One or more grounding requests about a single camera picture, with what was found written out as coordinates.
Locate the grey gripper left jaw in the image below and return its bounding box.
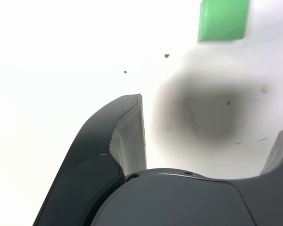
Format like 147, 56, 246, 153
32, 93, 149, 226

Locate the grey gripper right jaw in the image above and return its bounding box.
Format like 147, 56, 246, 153
92, 124, 283, 226

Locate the green cube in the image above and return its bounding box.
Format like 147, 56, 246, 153
197, 0, 250, 43

